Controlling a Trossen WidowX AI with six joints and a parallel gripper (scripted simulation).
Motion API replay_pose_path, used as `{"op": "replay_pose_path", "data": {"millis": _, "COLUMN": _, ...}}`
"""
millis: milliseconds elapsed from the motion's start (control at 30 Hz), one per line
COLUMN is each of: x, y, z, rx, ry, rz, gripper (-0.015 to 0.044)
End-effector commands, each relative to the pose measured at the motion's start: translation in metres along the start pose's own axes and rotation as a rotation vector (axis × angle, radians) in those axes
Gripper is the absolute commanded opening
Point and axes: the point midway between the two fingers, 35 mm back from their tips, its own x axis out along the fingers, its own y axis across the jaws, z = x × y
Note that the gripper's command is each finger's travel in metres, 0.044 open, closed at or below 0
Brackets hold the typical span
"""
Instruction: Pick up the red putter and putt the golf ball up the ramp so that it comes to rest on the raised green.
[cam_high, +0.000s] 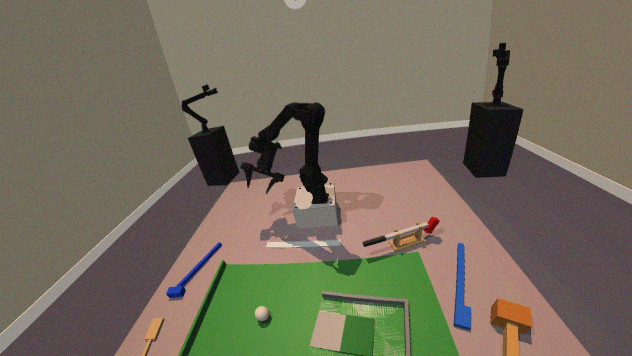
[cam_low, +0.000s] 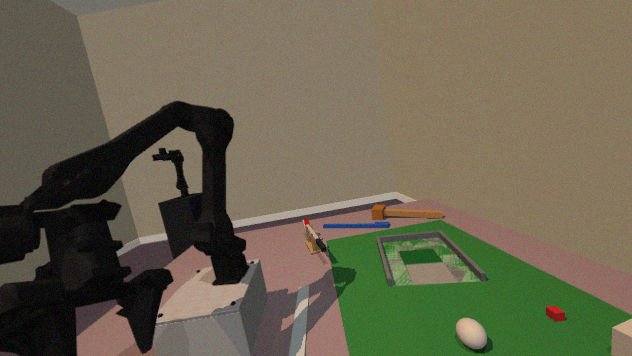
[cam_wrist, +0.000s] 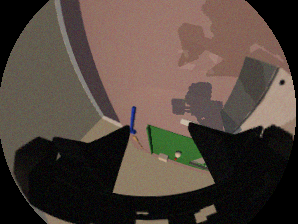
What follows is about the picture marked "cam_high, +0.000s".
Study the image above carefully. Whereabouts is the green putting mat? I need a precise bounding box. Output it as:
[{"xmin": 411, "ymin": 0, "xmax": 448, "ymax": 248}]
[{"xmin": 187, "ymin": 251, "xmax": 459, "ymax": 356}]

